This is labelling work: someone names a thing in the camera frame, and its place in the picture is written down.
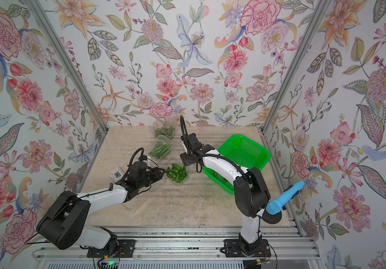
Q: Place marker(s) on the blue toy microphone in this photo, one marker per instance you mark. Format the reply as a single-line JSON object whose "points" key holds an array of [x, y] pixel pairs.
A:
{"points": [[288, 194]]}

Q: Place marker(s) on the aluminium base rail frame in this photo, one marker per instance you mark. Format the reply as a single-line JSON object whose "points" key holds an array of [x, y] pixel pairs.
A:
{"points": [[204, 243]]}

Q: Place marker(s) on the aluminium corner post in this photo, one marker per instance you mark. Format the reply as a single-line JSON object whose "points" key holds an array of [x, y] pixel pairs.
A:
{"points": [[316, 19], [54, 40]]}

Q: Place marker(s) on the right aluminium corner post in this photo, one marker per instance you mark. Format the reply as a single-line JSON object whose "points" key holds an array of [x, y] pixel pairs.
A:
{"points": [[316, 19]]}

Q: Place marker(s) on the left aluminium corner post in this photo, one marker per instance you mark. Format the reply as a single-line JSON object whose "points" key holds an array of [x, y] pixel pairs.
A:
{"points": [[54, 40]]}

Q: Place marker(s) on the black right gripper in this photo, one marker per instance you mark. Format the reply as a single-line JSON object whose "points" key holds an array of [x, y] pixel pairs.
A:
{"points": [[184, 157]]}

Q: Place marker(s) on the black round microphone stand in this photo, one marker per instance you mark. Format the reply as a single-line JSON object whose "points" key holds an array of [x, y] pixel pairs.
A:
{"points": [[273, 217]]}

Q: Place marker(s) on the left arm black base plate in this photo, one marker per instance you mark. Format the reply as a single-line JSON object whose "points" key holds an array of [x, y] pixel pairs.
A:
{"points": [[120, 249]]}

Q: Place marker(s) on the green plastic mesh basket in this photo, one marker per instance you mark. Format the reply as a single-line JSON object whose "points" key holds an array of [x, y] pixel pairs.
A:
{"points": [[244, 152]]}

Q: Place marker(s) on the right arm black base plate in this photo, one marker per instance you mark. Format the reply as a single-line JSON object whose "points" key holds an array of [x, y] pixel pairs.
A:
{"points": [[238, 248]]}

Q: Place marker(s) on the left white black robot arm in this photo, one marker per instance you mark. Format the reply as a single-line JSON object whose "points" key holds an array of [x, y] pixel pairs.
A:
{"points": [[63, 225]]}

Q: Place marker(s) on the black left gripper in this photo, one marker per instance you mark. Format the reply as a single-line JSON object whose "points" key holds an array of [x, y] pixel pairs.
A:
{"points": [[154, 170]]}

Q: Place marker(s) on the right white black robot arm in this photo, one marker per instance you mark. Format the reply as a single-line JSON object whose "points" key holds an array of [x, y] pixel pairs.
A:
{"points": [[250, 190]]}

